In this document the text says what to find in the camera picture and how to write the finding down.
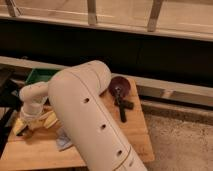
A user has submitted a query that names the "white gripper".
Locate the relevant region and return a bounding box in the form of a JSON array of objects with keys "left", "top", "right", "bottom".
[{"left": 12, "top": 103, "right": 58, "bottom": 136}]

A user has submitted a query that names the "small metal cup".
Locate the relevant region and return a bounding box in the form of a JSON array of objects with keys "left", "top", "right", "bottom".
[{"left": 18, "top": 129, "right": 33, "bottom": 139}]

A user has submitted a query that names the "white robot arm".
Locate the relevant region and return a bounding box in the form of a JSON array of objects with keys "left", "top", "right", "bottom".
[{"left": 19, "top": 60, "right": 148, "bottom": 171}]

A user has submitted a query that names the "green plastic tray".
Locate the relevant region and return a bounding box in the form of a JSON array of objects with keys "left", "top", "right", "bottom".
[{"left": 25, "top": 68, "right": 58, "bottom": 85}]

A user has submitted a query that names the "wooden table board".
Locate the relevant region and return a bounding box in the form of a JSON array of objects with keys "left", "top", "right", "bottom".
[{"left": 0, "top": 78, "right": 155, "bottom": 171}]

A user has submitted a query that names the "crumpled blue cloth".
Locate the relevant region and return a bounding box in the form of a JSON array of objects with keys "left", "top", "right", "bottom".
[{"left": 56, "top": 128, "right": 73, "bottom": 151}]

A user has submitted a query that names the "black side stand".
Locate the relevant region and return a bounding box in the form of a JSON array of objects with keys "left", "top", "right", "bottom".
[{"left": 0, "top": 68, "right": 21, "bottom": 156}]

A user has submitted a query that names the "dark red bowl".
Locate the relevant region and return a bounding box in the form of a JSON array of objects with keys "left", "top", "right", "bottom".
[{"left": 108, "top": 76, "right": 131, "bottom": 98}]

